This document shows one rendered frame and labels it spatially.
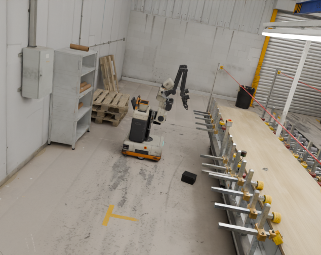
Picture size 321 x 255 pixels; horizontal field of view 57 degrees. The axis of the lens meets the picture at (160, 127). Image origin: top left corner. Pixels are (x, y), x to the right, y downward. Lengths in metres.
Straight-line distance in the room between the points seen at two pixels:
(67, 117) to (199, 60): 6.84
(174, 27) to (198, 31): 0.84
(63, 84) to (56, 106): 0.38
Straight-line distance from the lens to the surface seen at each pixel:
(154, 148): 4.87
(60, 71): 4.76
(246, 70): 11.09
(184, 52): 10.76
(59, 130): 5.03
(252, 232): 2.28
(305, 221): 2.79
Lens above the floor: 2.21
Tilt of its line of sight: 19 degrees down
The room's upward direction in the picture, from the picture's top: 11 degrees clockwise
